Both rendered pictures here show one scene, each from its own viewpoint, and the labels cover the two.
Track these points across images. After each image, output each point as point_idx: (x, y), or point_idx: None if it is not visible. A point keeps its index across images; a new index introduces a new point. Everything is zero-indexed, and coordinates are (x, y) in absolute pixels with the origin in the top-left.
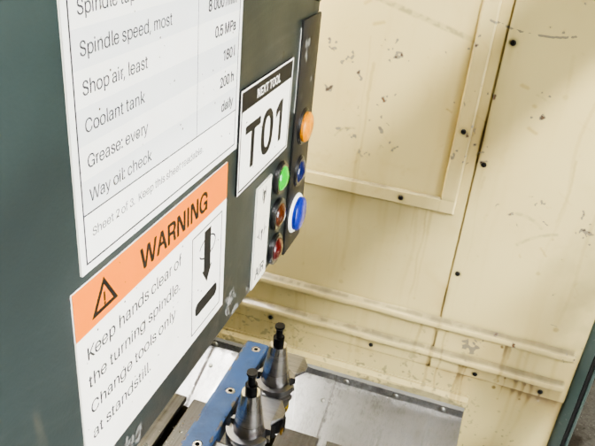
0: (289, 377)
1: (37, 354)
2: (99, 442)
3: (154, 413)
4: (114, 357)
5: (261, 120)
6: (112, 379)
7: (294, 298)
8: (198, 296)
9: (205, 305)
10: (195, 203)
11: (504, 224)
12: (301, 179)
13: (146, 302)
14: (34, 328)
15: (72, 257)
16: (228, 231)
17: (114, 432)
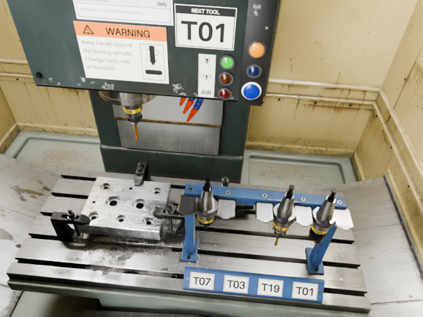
0: (330, 221)
1: (62, 27)
2: (90, 71)
3: (121, 87)
4: (94, 51)
5: (197, 24)
6: (94, 57)
7: None
8: (147, 67)
9: (153, 74)
10: (140, 30)
11: None
12: (251, 74)
13: (111, 46)
14: (60, 20)
15: (73, 11)
16: (172, 57)
17: (97, 74)
